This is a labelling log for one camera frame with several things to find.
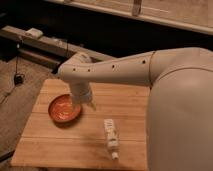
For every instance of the long wooden beam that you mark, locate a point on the long wooden beam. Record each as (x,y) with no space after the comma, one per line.
(51,45)

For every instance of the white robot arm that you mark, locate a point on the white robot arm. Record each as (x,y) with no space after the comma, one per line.
(179,122)

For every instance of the small white block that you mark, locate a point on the small white block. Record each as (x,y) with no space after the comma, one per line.
(35,33)

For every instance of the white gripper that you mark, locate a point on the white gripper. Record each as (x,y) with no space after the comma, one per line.
(81,93)

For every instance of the orange ceramic bowl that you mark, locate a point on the orange ceramic bowl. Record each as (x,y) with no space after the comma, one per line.
(62,110)

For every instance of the white plastic bottle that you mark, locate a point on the white plastic bottle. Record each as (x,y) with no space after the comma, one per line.
(111,138)

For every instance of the wooden board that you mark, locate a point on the wooden board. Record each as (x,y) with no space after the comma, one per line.
(81,144)

